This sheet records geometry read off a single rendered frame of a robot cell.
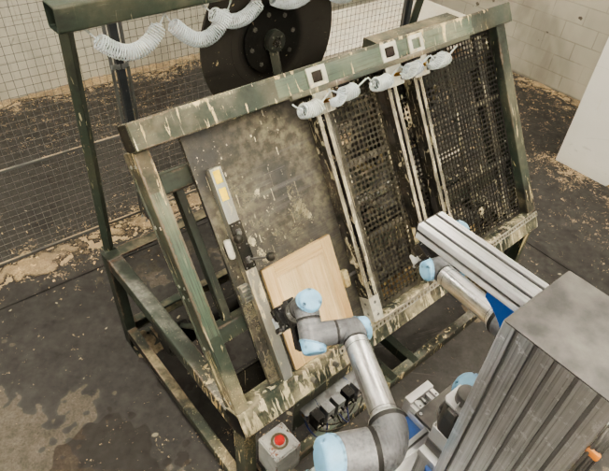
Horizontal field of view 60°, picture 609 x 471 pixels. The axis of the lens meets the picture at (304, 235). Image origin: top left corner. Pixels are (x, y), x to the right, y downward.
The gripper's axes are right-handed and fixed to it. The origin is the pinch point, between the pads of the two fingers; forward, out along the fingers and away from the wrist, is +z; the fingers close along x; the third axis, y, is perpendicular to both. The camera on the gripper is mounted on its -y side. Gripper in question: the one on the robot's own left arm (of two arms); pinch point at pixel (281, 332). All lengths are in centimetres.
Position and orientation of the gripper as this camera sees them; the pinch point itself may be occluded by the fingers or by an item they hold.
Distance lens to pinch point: 190.0
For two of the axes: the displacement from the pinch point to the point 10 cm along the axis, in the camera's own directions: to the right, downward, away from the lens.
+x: -8.2, 3.5, -4.6
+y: -4.8, -8.5, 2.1
